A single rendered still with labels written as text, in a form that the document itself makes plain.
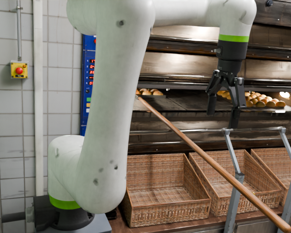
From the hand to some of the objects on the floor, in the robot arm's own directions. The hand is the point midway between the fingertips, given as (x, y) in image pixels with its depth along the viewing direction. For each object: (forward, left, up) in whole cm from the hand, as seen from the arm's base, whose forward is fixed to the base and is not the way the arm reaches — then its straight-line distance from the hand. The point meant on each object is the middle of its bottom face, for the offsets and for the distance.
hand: (221, 118), depth 101 cm
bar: (+54, +58, -149) cm, 169 cm away
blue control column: (-11, +206, -149) cm, 255 cm away
